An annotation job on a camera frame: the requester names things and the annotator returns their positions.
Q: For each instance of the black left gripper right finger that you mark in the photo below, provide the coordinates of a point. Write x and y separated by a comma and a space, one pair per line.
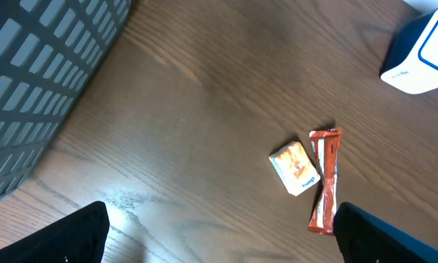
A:
362, 237

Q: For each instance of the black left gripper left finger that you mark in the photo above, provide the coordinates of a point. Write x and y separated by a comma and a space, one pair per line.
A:
78, 237

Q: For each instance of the orange brown snack bar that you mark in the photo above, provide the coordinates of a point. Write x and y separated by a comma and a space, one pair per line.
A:
325, 145

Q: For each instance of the small orange box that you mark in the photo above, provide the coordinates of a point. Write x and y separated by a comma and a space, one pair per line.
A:
294, 168

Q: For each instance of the white barcode scanner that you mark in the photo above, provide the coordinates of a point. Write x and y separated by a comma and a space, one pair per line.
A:
411, 64

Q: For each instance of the black plastic mesh basket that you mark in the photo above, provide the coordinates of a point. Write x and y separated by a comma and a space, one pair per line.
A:
49, 51

